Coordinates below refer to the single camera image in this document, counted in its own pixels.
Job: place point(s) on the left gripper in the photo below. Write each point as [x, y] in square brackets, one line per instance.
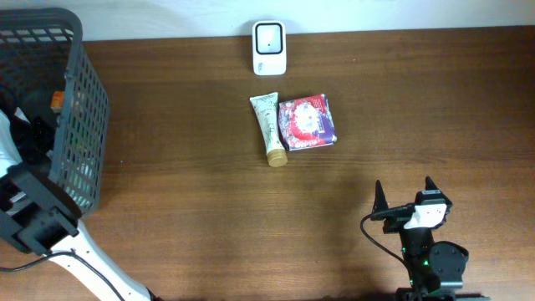
[43, 140]

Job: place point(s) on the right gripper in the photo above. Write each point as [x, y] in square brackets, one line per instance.
[394, 223]

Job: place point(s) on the small orange tissue pack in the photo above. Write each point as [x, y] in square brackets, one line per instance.
[57, 101]

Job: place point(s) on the red purple pad package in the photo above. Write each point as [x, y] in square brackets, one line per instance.
[306, 123]

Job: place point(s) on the white floral cream tube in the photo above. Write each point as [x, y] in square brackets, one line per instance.
[266, 110]

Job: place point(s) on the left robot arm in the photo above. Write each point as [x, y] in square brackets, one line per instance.
[38, 217]

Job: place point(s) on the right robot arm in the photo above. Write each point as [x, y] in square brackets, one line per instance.
[434, 268]

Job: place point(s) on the white barcode scanner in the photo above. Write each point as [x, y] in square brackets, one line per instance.
[269, 48]

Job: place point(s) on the dark grey plastic basket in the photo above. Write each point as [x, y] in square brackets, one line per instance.
[42, 52]

